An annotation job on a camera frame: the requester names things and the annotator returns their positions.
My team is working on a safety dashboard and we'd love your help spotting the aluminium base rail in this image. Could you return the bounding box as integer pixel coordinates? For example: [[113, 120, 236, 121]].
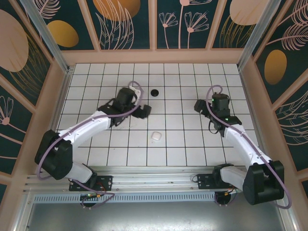
[[23, 166, 286, 194]]

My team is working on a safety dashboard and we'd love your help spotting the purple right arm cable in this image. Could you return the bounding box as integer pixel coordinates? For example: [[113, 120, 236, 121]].
[[207, 84, 292, 209]]

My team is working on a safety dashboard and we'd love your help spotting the grey metal sheet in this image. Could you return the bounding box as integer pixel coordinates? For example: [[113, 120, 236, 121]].
[[14, 190, 296, 231]]

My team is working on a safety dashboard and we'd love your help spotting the perforated metal cable tray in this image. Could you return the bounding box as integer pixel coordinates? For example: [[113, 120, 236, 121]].
[[33, 193, 217, 203]]

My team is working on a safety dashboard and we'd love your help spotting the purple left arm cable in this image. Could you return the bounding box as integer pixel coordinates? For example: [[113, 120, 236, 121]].
[[36, 81, 145, 209]]

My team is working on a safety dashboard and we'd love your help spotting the aluminium corner post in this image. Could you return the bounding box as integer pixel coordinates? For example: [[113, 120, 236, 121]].
[[237, 0, 281, 70], [19, 0, 72, 74]]

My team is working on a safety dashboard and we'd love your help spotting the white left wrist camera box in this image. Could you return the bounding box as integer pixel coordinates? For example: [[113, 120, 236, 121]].
[[128, 83, 143, 104]]

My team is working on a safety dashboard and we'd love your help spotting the aluminium side rail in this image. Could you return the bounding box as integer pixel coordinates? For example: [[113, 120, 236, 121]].
[[38, 67, 74, 174], [238, 66, 272, 170]]

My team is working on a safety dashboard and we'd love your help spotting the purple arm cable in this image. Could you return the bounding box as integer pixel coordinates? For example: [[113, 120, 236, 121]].
[[207, 84, 292, 209], [36, 81, 145, 209]]

